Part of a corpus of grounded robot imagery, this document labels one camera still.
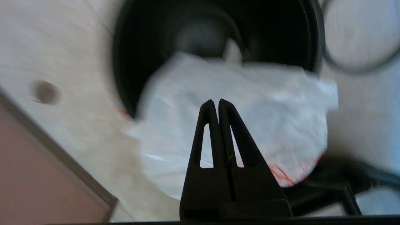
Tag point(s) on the white red-print trash bag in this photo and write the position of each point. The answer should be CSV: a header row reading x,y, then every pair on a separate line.
x,y
265,103

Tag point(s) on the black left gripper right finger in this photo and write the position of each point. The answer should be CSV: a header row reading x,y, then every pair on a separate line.
x,y
256,190

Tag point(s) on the black trash bin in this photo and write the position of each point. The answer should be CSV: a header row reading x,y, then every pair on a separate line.
x,y
143,40

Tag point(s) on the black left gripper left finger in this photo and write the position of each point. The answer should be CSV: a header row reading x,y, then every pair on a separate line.
x,y
204,193

